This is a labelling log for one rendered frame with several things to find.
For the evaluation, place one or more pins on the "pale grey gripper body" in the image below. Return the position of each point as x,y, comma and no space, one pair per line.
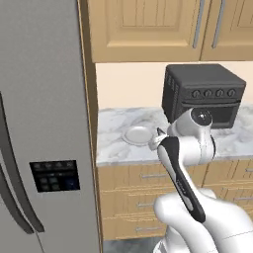
155,143

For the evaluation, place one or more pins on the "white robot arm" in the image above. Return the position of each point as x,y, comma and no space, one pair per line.
194,145

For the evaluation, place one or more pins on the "black oven knob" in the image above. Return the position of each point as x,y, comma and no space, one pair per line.
195,94
231,92
208,93
219,93

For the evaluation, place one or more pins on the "black toaster oven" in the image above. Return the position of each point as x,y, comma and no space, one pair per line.
204,82

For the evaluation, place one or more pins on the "light wood cupboard door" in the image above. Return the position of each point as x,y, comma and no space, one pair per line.
141,29
235,29

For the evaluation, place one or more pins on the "white round plate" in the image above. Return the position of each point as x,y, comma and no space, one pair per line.
138,135

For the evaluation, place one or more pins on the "light wood drawer front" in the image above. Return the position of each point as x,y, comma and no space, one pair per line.
230,171
125,227
235,197
125,178
125,204

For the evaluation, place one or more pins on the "light wood side panel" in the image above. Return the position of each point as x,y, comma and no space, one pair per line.
89,99

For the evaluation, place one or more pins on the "grey steel fridge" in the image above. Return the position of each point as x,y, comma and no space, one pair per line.
42,99

